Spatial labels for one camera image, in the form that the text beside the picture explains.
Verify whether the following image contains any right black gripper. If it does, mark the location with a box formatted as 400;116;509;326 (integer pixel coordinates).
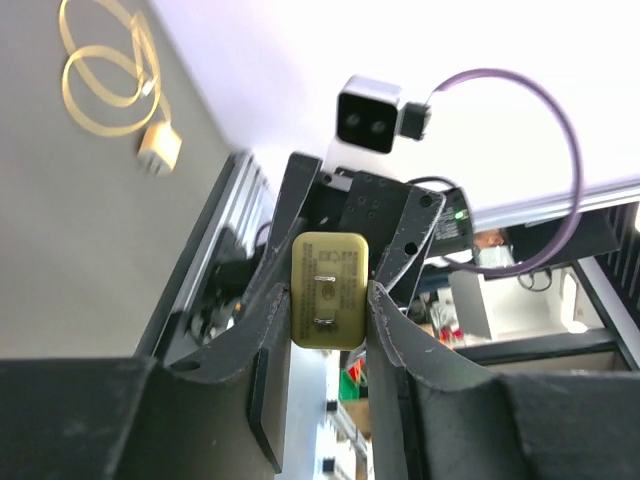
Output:
244;152;473;318

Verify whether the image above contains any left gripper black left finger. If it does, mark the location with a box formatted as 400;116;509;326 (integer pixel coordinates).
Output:
1;284;290;479

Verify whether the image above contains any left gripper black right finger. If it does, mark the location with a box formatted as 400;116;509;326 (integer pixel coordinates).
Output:
366;282;639;479

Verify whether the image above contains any yellow plug adapter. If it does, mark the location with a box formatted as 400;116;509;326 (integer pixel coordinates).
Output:
291;232;369;351

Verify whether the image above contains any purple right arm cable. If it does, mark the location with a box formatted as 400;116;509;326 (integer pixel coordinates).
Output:
404;67;585;276

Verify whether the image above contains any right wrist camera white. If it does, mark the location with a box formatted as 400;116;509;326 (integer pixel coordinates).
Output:
326;75;432;175

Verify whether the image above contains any yellow charger on cable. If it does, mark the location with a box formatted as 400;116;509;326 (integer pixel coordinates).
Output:
137;121;182;176

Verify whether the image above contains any yellow coiled cable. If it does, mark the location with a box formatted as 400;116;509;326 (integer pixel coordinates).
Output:
58;0;172;137

